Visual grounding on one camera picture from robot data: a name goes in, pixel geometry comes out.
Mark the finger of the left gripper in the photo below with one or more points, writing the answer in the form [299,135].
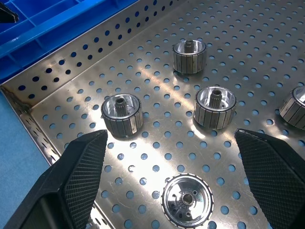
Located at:
[7,15]

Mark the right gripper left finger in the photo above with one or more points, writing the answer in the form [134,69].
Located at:
[71,181]

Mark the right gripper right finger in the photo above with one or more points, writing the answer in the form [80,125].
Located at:
[274,179]

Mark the metal motor rotor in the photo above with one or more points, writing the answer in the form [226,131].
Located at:
[214,118]
[188,63]
[124,122]
[176,190]
[294,114]

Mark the blue compartment bin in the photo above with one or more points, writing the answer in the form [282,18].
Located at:
[47,26]

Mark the perforated metal tray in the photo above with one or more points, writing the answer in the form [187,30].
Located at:
[199,162]

